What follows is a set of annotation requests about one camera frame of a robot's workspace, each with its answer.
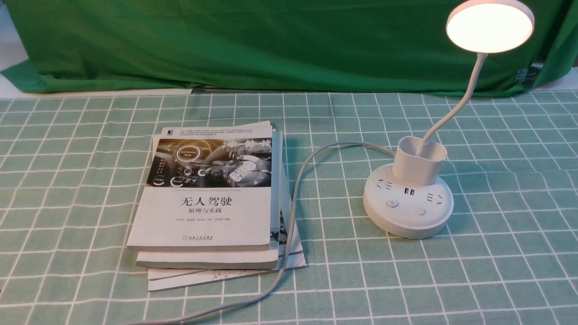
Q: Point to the white desk lamp with sockets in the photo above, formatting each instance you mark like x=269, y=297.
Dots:
x=408, y=198

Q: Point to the white book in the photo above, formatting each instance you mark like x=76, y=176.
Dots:
x=207, y=198
x=275, y=203

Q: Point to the green backdrop cloth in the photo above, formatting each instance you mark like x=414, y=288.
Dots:
x=368, y=46

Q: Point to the top white book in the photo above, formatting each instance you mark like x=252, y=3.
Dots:
x=207, y=198

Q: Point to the green checkered tablecloth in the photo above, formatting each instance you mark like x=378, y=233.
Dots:
x=72, y=170

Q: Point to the middle white book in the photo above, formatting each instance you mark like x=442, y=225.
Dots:
x=275, y=203

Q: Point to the silver binder clip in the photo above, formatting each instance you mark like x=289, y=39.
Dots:
x=527, y=77

